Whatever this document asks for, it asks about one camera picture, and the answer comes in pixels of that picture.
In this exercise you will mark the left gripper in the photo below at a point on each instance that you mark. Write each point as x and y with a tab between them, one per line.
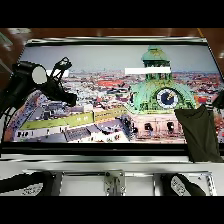
60	93

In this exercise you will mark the dark olive garment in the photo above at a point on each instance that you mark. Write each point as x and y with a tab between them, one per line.
200	133

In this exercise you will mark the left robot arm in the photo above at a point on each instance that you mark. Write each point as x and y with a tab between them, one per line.
23	80

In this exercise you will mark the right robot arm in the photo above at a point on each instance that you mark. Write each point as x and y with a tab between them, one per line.
186	186

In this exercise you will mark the silver frame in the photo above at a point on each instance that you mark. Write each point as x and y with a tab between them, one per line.
113	182

